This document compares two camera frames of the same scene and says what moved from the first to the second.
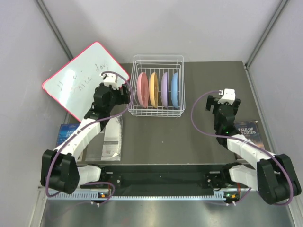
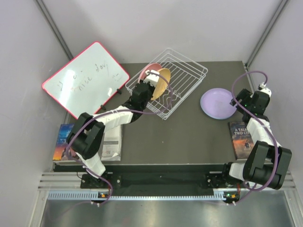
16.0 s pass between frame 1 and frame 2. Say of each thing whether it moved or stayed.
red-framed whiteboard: stayed
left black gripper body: moved
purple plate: moved
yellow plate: moved
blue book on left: stayed
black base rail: stayed
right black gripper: moved
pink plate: moved
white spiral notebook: stayed
